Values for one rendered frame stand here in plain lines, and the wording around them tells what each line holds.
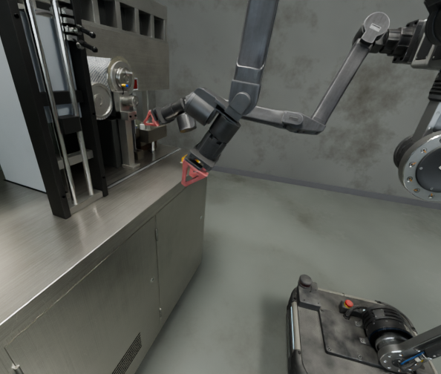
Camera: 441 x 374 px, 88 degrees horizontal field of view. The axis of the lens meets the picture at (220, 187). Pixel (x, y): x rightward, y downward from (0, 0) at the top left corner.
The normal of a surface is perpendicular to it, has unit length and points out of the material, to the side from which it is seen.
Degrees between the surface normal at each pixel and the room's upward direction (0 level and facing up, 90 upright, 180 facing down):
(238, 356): 0
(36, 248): 0
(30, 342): 90
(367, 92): 90
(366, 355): 0
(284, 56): 90
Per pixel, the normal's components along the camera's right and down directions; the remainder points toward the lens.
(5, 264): 0.09, -0.88
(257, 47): -0.15, 0.36
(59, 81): 0.94, 0.23
